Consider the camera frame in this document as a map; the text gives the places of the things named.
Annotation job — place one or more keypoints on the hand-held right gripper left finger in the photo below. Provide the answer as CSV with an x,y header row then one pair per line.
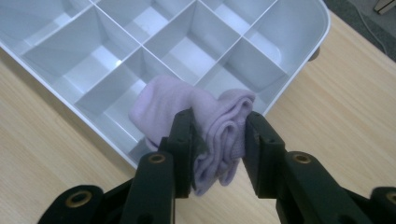
x,y
183,146

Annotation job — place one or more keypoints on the white divided storage box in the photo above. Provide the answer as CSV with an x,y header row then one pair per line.
x,y
193,53

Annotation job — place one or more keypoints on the purple sock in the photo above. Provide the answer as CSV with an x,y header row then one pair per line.
x,y
193,105

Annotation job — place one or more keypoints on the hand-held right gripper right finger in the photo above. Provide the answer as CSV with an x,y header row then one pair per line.
x,y
264,149

